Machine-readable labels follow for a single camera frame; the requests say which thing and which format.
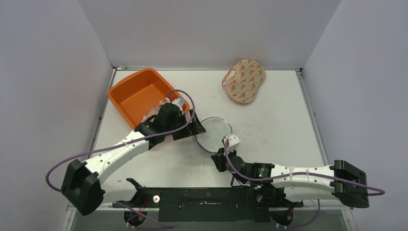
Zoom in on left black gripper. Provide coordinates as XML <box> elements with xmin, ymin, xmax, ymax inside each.
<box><xmin>166</xmin><ymin>109</ymin><xmax>205</xmax><ymax>141</ymax></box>

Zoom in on white mesh laundry bag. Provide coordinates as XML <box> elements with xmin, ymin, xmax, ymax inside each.
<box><xmin>195</xmin><ymin>116</ymin><xmax>233</xmax><ymax>154</ymax></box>

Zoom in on orange plastic tub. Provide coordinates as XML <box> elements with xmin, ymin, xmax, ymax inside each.
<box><xmin>108</xmin><ymin>68</ymin><xmax>181</xmax><ymax>128</ymax></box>

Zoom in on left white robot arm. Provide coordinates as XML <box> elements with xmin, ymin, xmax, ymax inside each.
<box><xmin>61</xmin><ymin>103</ymin><xmax>206</xmax><ymax>216</ymax></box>

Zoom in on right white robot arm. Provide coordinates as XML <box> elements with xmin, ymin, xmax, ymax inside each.
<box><xmin>210</xmin><ymin>148</ymin><xmax>370</xmax><ymax>208</ymax></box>

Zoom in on beige bra in tub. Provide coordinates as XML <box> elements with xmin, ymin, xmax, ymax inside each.
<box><xmin>142</xmin><ymin>98</ymin><xmax>170</xmax><ymax>122</ymax></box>

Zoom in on floral padded bra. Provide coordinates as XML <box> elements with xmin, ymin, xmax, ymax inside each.
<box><xmin>221</xmin><ymin>59</ymin><xmax>266</xmax><ymax>104</ymax></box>

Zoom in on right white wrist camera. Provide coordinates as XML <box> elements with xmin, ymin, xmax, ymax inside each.
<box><xmin>222</xmin><ymin>133</ymin><xmax>240</xmax><ymax>153</ymax></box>

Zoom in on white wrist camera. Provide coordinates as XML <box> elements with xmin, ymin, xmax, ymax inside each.
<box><xmin>171</xmin><ymin>97</ymin><xmax>186</xmax><ymax>112</ymax></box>
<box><xmin>222</xmin><ymin>133</ymin><xmax>240</xmax><ymax>153</ymax></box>

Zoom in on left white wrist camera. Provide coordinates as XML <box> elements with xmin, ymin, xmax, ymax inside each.
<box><xmin>171</xmin><ymin>97</ymin><xmax>186</xmax><ymax>112</ymax></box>

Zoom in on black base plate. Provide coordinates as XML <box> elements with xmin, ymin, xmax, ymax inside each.
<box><xmin>125</xmin><ymin>186</ymin><xmax>304</xmax><ymax>222</ymax></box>

